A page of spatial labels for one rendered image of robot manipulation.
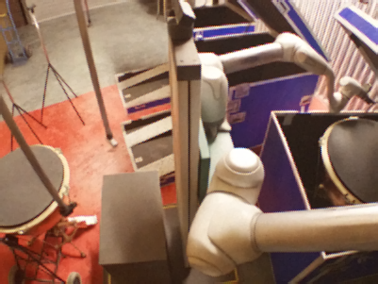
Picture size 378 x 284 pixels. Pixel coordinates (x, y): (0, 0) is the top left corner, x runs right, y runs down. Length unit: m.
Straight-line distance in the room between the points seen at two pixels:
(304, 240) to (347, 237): 0.10
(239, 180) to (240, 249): 0.20
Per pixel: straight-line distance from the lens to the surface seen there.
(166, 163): 2.62
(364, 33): 1.45
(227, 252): 0.69
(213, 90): 1.12
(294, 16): 2.06
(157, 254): 1.35
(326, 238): 0.61
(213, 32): 3.09
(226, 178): 0.78
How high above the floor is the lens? 2.10
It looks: 46 degrees down
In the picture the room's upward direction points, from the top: straight up
